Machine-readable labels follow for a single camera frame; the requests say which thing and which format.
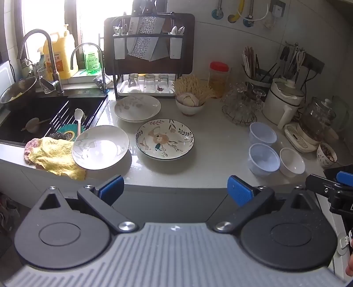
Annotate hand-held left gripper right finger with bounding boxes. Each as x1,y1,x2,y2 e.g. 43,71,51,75
213,175,323,233

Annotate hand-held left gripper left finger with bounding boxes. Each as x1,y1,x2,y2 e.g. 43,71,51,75
29,175,139,234

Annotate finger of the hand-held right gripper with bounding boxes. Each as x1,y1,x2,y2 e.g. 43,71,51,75
305,174,342,198
336,171,353,189

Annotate white ceramic bowl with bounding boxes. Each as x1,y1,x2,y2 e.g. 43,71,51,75
279,147,306,178

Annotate clear plastic bowl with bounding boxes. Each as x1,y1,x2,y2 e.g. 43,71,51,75
249,122,278,147
248,143,281,177

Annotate white leaf-print plate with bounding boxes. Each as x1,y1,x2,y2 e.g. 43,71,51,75
72,125,130,170
114,94,162,123

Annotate floral plate with dark rim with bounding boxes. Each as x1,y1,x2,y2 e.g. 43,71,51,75
135,119,195,161

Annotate black induction cooktop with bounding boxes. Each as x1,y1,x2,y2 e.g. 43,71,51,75
323,165,353,177

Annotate leaf-patterned bowl with grains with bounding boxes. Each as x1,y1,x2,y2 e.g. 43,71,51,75
317,142,338,168

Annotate cream kettle base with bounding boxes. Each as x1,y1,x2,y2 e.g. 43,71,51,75
284,123,322,154

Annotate glass kettle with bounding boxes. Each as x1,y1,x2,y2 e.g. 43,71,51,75
299,97,337,139

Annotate yellow dish cloth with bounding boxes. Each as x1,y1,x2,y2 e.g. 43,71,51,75
28,137,88,181

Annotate pale green electric kettle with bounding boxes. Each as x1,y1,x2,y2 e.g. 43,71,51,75
331,95,351,133

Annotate teal scrub pad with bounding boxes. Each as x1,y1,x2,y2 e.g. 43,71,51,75
56,124,81,142

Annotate white silicone spoon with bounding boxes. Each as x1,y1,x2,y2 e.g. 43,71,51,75
74,108,84,137

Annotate white electric cooking pot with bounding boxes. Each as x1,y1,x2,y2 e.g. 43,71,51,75
262,78,305,130

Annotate black sink drain rack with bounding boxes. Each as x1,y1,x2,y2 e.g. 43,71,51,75
50,99,98,133

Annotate pile of glass cups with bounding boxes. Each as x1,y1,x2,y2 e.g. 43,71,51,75
223,81,267,122

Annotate pink dish cloth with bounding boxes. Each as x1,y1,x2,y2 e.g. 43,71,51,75
23,137,45,166

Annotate white bowl holding garlic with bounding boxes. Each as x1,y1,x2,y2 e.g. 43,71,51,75
176,95,205,117

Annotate brown wooden ladle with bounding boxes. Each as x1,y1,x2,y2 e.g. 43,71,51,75
21,117,52,132

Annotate white drain tray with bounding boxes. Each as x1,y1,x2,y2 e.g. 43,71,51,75
116,79,177,97

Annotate garlic heads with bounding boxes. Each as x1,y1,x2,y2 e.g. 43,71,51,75
176,93,199,107

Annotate pale green utensil holder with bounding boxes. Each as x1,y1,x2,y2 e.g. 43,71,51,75
243,71,272,92

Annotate red-lidded plastic jar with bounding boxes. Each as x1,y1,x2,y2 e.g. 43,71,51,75
208,61,231,98

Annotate bundle of dried noodles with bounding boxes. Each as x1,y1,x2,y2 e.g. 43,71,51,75
173,75,217,104

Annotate black power strip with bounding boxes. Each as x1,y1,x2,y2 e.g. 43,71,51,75
303,54,325,74

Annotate chrome gooseneck faucet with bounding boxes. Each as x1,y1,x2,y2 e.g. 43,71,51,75
70,43,109,93

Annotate black kitchen sink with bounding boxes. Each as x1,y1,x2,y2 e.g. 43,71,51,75
0,92,109,144

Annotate bundle of wooden chopsticks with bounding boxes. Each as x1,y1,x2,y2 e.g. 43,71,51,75
242,45,259,79

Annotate green detergent bottle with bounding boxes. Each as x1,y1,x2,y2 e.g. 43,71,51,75
83,44,101,76

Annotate stainless steel bowl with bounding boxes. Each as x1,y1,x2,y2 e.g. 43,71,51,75
0,76,38,105

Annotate yellow oil bottle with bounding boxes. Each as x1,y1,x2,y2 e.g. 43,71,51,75
44,24,79,81

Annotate white rack cup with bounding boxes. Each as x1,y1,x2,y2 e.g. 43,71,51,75
169,35,183,59
114,39,126,60

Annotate plain steel cleaver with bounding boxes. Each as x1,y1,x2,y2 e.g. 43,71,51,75
149,34,172,62

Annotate dark brown cutting board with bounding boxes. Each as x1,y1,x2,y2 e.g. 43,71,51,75
104,13,195,76

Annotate patterned steel cleaver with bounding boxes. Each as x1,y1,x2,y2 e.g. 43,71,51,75
127,16,166,60

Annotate tall grey pull-down faucet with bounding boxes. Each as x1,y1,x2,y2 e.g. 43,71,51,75
17,29,65,94

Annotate black knife rack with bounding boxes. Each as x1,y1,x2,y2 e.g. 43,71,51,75
111,11,185,100

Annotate kitchen window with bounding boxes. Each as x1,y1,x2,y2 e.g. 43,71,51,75
14,0,138,78

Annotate round wire basket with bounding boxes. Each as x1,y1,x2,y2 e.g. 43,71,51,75
222,106,258,126

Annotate black power cable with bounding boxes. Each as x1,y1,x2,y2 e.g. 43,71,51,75
303,65,316,95

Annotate white-handled kitchen scissors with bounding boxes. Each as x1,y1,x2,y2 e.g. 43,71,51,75
294,47,307,70

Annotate metal hose with blue flange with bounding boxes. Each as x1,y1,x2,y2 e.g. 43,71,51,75
212,0,225,21
243,0,255,28

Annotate white cable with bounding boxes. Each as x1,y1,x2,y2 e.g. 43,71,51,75
250,4,277,26

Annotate white wall plug adapter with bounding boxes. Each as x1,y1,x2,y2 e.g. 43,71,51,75
270,0,286,19

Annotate yellow gas hose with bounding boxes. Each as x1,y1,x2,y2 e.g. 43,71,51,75
227,0,246,23

